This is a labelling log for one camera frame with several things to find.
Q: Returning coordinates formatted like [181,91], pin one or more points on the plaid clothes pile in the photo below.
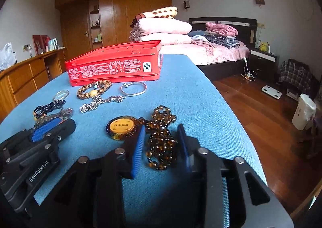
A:
[226,41]

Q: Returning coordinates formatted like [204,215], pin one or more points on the wall socket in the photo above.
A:
[261,25]
[26,47]

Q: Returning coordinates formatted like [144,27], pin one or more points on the white trash bin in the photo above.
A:
[303,112]

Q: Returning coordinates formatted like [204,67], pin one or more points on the dark wooden bed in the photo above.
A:
[224,54]

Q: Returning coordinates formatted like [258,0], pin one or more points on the silver bangle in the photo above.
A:
[133,95]

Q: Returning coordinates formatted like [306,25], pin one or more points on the white bathroom scale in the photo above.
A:
[271,92]

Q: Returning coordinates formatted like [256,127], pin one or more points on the wooden sideboard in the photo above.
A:
[22,74]

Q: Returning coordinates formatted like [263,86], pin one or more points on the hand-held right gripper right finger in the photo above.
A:
[182,146]

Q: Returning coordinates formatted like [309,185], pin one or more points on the dark wall device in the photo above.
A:
[186,4]

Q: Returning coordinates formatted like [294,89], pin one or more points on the blue garment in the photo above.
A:
[197,33]

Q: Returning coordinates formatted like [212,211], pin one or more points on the dark nightstand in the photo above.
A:
[264,64]

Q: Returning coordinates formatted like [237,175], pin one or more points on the brown spotted blanket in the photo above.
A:
[161,12]

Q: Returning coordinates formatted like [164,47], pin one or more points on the wooden wardrobe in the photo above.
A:
[120,17]

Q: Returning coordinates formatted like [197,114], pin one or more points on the red tin box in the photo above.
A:
[113,64]

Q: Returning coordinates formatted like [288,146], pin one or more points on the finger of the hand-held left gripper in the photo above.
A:
[67,128]
[45,130]

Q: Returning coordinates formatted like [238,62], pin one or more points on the red gift box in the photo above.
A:
[39,42]

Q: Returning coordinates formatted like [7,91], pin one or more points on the white electric kettle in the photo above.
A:
[52,44]

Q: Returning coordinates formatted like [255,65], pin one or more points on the clear glass bangle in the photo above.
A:
[66,91]

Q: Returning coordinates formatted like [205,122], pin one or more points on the folded pink blanket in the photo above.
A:
[221,29]

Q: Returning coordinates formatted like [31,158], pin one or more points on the yellow plush toy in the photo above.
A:
[263,46]

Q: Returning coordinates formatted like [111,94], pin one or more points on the folded pink quilt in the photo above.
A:
[163,25]
[166,38]

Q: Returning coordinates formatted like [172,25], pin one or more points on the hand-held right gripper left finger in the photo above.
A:
[137,152]

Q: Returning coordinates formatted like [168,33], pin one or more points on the white plastic bag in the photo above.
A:
[6,57]

